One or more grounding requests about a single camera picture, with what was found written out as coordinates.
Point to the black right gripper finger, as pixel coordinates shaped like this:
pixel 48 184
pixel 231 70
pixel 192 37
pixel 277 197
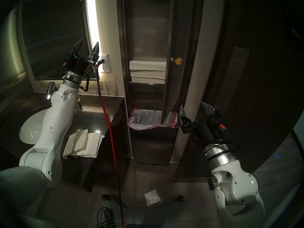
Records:
pixel 183 112
pixel 209 108

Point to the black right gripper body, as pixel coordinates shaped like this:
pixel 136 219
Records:
pixel 204 131

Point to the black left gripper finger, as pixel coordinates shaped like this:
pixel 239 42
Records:
pixel 95 53
pixel 78 47

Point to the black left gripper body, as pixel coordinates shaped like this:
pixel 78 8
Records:
pixel 79 63

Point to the stainless towel dispenser door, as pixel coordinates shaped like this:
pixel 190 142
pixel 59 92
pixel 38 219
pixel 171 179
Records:
pixel 175 35

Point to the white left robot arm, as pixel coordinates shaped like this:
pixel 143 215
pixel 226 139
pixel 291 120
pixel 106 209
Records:
pixel 54 125

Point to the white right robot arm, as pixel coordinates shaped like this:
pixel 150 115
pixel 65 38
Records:
pixel 239 187

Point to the folded paper towel stack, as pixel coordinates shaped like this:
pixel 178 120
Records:
pixel 147 70

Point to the stainless recessed dispenser cabinet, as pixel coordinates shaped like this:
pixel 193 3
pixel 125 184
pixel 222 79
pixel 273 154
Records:
pixel 147 28

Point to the white paper towel pack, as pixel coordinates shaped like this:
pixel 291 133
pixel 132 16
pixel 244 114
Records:
pixel 76 142
pixel 95 144

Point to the single white paper towel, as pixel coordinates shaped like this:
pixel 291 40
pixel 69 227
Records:
pixel 152 197

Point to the black power plug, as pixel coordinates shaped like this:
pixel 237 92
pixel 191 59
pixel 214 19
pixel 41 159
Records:
pixel 100 61

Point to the lit vertical light strip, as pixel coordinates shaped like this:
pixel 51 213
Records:
pixel 93 23

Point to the yellow soap pump bottle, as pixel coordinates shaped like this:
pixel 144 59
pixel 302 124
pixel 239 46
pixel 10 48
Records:
pixel 79 102

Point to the chrome sink faucet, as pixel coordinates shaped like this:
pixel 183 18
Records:
pixel 50 89

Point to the steel door push plate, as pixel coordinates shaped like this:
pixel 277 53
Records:
pixel 234 75

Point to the trash bin with liner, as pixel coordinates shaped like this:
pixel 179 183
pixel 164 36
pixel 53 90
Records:
pixel 142 120

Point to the stainless waste bin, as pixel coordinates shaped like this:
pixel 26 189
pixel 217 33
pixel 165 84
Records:
pixel 152 146

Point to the dark vanity counter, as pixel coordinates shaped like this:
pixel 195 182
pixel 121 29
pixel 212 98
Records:
pixel 99 116

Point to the dark wood restroom door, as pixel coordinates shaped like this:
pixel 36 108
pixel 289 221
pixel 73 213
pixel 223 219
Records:
pixel 266 75

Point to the white sink basin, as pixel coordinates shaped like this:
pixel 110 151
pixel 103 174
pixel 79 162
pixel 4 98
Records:
pixel 30 130

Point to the black round women sign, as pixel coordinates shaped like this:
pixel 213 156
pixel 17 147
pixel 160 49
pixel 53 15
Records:
pixel 295 28

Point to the black power supply box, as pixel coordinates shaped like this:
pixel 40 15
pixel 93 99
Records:
pixel 108 215

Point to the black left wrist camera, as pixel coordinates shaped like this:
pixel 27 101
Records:
pixel 65 63

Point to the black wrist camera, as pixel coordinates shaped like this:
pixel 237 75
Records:
pixel 65 63
pixel 220 125

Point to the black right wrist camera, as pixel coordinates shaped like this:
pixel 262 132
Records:
pixel 220 125

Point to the white wall outlet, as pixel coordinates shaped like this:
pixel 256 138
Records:
pixel 106 68

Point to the framed wall mirror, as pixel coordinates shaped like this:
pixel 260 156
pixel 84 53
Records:
pixel 52 35

